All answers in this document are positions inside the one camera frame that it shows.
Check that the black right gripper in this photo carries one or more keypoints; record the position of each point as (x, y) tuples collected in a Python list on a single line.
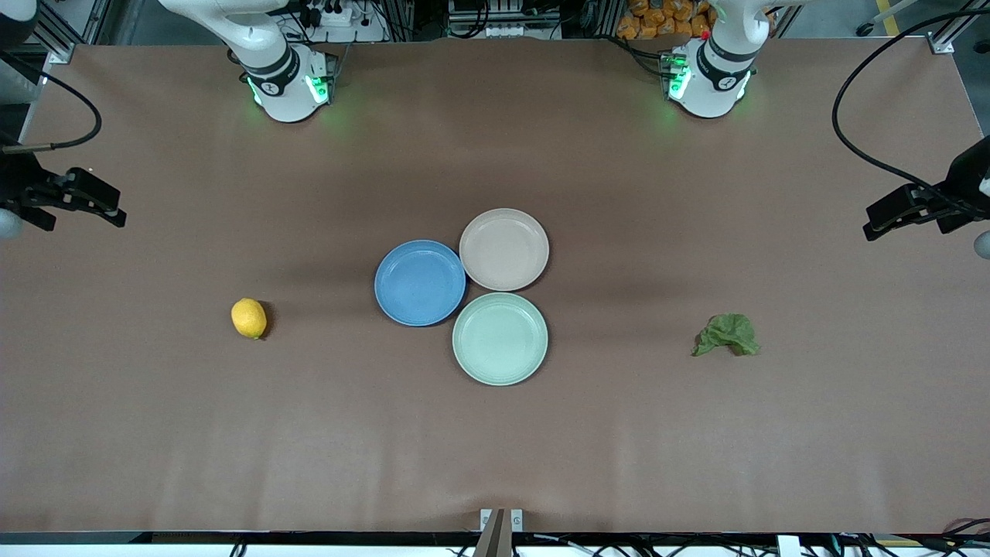
[(17, 184)]

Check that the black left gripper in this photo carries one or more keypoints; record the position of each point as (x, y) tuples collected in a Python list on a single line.
[(968, 179)]

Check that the yellow lemon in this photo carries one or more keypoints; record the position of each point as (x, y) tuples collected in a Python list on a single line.
[(249, 318)]

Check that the green lettuce leaf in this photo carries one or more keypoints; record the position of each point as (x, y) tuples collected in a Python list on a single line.
[(728, 333)]

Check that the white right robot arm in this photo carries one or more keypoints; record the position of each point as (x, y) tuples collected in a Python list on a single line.
[(280, 73)]

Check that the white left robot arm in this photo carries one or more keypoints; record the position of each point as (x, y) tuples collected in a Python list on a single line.
[(710, 76)]

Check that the white power strip with plugs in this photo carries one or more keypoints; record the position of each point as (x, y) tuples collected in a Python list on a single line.
[(329, 15)]

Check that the bag of orange items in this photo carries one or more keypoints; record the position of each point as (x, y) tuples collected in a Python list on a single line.
[(657, 19)]

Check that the blue plate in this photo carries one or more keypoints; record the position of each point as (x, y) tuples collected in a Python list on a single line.
[(420, 282)]

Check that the beige plate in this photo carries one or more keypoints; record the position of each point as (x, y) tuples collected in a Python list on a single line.
[(504, 249)]

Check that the light green plate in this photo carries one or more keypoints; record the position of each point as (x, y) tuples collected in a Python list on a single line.
[(500, 339)]

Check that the metal frame corner bracket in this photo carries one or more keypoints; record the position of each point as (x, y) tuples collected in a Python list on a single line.
[(60, 54), (942, 45)]

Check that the metal table edge bracket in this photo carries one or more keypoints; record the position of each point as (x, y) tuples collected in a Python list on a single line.
[(500, 526)]

